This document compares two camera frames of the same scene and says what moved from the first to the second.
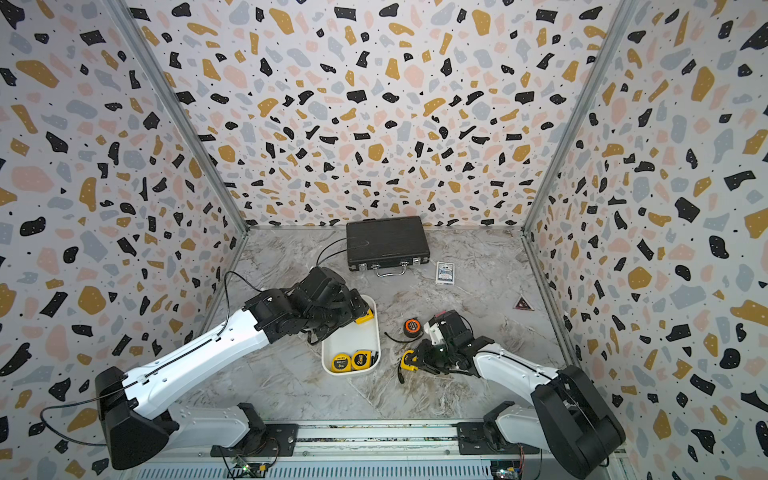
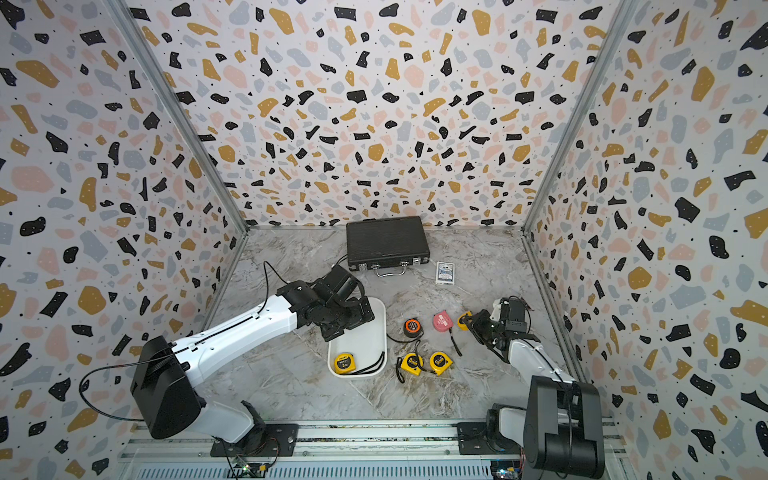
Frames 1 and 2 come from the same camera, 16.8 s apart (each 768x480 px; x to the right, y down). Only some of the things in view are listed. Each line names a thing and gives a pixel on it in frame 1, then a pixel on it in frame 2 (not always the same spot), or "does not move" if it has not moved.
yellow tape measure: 405,365 does not move
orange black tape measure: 412,327 does not move
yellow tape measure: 341,363 does not move
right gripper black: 423,355 → 475,325
